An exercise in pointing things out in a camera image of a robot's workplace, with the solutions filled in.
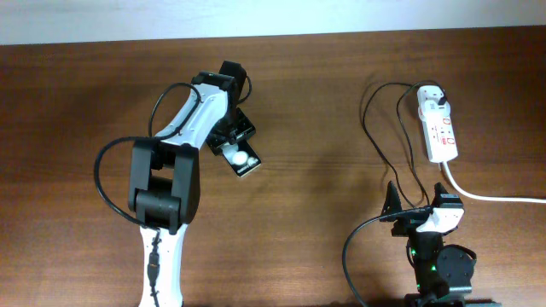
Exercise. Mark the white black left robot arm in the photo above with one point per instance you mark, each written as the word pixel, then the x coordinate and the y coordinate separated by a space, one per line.
pixel 164 189

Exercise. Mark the black smartphone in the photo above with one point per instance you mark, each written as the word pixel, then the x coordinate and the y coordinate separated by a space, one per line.
pixel 240 157

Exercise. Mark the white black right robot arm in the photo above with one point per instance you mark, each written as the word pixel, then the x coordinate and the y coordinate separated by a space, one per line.
pixel 443 273

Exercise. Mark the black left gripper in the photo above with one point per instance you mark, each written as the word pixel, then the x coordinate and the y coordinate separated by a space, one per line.
pixel 246 129

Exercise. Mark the white USB charger adapter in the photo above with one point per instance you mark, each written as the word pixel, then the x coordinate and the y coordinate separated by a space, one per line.
pixel 432 102

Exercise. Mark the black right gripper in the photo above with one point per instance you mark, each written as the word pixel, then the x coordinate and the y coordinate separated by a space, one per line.
pixel 408 223

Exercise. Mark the white power strip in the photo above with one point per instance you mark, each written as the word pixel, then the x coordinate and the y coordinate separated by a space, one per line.
pixel 439 138

